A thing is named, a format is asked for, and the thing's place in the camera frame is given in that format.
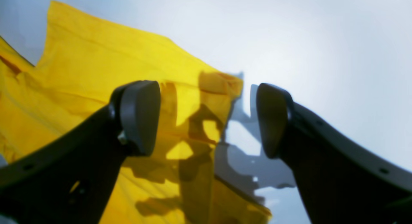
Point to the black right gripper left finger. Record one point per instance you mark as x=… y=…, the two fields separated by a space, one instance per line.
x=70 y=180

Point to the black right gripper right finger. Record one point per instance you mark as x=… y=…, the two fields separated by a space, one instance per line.
x=339 y=181

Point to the yellow T-shirt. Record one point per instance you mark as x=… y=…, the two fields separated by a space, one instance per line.
x=85 y=59

